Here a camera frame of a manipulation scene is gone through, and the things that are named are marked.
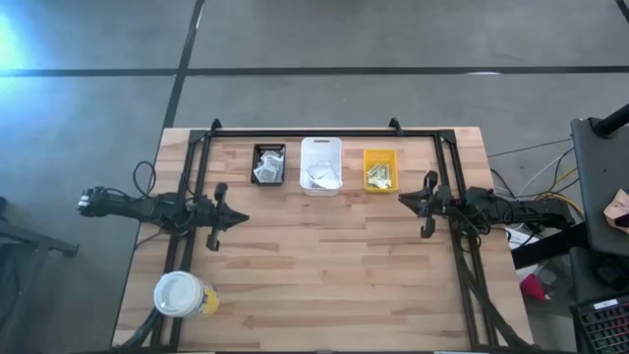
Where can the brown cardboard piece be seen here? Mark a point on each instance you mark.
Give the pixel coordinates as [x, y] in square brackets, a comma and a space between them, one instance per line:
[616, 211]

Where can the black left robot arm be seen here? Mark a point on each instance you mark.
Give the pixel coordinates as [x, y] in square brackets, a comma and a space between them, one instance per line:
[128, 206]

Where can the plain white square packet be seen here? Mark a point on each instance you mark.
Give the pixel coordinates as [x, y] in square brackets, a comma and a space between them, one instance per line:
[326, 183]

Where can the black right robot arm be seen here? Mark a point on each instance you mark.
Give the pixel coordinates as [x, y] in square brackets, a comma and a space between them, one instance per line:
[516, 211]

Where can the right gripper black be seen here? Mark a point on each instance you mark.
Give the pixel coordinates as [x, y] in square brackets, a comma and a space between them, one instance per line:
[444, 202]

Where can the black keyboard blue keys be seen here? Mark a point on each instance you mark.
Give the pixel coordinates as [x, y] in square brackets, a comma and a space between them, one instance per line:
[602, 327]

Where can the black pole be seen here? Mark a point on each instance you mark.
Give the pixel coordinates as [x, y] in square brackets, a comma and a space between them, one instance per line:
[611, 123]

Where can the torn white text-printed packet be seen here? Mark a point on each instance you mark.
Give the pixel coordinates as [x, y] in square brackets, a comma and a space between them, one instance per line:
[277, 169]

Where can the black plastic basket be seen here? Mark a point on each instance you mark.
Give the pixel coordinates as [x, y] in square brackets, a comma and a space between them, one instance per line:
[268, 147]

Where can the white plastic bin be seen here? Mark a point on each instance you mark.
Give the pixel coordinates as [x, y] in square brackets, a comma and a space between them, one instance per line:
[321, 147]

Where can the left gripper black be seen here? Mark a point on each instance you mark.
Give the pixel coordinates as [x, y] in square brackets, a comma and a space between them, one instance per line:
[205, 215]

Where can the white printed towelette packet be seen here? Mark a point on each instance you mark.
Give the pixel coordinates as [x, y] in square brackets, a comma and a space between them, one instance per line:
[261, 173]
[270, 157]

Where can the black floor stand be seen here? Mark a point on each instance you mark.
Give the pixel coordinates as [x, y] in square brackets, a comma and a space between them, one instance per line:
[49, 242]

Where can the red object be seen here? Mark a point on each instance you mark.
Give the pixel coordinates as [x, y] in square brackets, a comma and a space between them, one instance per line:
[533, 287]

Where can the grey side table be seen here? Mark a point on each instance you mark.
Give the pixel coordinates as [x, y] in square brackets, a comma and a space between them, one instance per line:
[602, 187]

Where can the white paper box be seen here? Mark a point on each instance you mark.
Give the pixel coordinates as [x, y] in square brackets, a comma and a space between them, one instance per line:
[518, 238]

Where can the green striped bandage packet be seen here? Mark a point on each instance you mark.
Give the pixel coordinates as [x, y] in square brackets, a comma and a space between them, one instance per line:
[387, 172]
[381, 185]
[374, 170]

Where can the yellow plastic basket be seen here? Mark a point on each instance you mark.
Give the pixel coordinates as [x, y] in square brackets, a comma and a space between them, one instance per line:
[378, 156]

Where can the white gauze pad packet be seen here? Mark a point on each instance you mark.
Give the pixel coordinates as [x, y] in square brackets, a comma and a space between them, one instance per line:
[318, 171]

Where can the white-lidded yellow wipes canister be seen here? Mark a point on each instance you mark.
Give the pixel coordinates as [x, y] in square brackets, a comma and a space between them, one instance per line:
[179, 292]

